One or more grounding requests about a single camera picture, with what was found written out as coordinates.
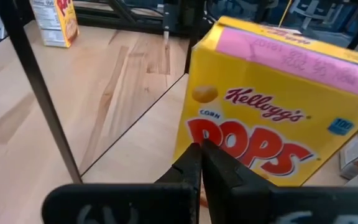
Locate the yellow Corn Pops cereal box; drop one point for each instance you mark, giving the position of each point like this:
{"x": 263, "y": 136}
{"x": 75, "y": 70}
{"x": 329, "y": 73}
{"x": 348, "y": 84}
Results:
{"x": 64, "y": 21}
{"x": 259, "y": 77}

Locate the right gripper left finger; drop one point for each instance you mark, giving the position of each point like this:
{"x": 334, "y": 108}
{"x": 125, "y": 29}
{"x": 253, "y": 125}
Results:
{"x": 120, "y": 205}

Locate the black aluminium table frame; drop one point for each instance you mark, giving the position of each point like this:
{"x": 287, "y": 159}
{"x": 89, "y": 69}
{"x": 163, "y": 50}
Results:
{"x": 129, "y": 23}

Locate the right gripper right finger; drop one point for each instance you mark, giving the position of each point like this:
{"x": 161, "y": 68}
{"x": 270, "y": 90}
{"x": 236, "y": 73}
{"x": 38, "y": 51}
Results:
{"x": 291, "y": 208}

